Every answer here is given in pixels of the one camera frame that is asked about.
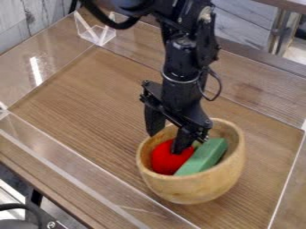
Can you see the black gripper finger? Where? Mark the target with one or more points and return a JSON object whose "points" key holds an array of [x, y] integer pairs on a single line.
{"points": [[154, 119], [184, 138]]}

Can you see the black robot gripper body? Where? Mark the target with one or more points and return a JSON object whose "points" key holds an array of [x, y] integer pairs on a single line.
{"points": [[176, 99]]}

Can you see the red plush fruit green leaf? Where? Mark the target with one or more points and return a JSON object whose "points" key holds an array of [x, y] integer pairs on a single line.
{"points": [[166, 162]]}

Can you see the wooden bowl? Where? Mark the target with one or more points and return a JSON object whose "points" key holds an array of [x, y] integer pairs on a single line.
{"points": [[203, 186]]}

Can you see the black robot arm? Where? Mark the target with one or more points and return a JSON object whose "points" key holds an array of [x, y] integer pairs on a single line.
{"points": [[191, 49]]}

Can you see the green rectangular block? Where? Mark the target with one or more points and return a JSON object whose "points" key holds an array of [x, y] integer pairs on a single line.
{"points": [[204, 158]]}

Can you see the black table leg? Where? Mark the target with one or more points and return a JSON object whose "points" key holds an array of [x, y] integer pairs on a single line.
{"points": [[36, 197]]}

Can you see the metal frame in background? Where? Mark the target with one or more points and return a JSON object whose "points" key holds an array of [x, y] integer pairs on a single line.
{"points": [[283, 31]]}

